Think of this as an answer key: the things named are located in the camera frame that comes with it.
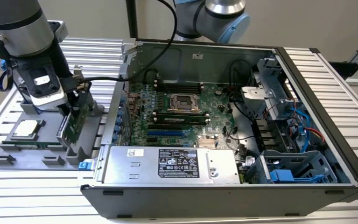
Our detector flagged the RAM stick with white label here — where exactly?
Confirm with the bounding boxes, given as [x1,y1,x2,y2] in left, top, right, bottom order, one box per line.
[154,114,208,125]

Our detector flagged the rear port block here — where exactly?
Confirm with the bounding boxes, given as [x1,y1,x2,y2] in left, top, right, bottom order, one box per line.
[127,91,139,111]

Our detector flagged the black bracket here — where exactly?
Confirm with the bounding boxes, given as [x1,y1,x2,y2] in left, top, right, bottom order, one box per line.
[327,61,358,78]

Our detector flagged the black plastic fan shroud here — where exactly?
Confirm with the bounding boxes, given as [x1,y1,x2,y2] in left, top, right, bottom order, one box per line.
[250,118,294,154]

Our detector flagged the black vertical post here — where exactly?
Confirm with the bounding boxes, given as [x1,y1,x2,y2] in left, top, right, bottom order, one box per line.
[125,0,139,40]

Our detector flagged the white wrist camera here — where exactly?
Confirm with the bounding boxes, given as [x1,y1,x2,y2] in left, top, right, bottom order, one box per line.
[12,59,69,110]

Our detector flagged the silver metal drive cage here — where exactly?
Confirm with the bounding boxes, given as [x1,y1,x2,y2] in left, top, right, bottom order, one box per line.
[239,57,303,122]

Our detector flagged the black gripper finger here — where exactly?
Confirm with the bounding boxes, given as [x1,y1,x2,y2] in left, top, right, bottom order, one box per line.
[56,104,71,117]
[68,90,89,112]

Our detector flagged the green RAM stick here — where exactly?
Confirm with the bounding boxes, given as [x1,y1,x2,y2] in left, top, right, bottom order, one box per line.
[0,140,64,150]

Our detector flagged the hard disk in blue carrier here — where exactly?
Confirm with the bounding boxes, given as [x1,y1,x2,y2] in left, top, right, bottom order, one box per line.
[0,59,43,112]

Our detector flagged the long black expansion slot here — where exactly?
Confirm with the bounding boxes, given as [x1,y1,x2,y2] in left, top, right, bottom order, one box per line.
[148,123,186,132]

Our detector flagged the blue wire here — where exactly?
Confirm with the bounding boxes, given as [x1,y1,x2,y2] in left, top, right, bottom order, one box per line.
[290,105,315,154]

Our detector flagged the green graphics card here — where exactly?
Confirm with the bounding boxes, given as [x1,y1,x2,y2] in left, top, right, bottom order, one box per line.
[55,64,95,143]

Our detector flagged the grey parts rack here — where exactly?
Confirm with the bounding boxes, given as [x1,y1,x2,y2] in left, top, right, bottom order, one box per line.
[0,99,107,173]

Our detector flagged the grey disk bay cage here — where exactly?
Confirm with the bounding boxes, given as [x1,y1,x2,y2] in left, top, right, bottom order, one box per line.
[244,150,339,185]

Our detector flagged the silver power supply unit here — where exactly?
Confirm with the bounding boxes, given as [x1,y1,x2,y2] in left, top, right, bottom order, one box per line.
[101,146,242,186]

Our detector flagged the silver CPU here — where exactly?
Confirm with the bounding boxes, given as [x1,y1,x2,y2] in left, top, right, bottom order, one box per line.
[12,119,45,139]

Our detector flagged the open grey PC case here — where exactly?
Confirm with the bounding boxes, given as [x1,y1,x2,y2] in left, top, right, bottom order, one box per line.
[79,38,358,220]

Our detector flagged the small silver heat sink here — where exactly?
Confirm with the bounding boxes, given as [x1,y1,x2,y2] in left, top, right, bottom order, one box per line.
[196,139,219,149]

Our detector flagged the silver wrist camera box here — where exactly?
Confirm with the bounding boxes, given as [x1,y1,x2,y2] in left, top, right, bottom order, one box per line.
[47,20,69,43]

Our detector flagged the blue case latch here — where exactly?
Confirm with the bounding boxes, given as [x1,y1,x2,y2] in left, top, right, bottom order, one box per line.
[77,159,92,173]

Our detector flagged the red wire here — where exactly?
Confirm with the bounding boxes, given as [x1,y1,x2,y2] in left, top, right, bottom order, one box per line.
[303,126,326,142]

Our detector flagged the green motherboard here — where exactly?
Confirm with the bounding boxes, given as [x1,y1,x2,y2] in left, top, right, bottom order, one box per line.
[124,81,239,150]

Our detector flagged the blue disk carrier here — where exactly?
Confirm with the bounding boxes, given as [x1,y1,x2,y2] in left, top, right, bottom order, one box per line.
[267,168,334,184]

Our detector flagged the blue expansion slot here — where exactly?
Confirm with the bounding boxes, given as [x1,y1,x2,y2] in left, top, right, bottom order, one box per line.
[147,130,184,139]

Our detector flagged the CPU socket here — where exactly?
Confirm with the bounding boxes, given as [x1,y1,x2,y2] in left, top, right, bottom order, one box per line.
[167,92,200,112]

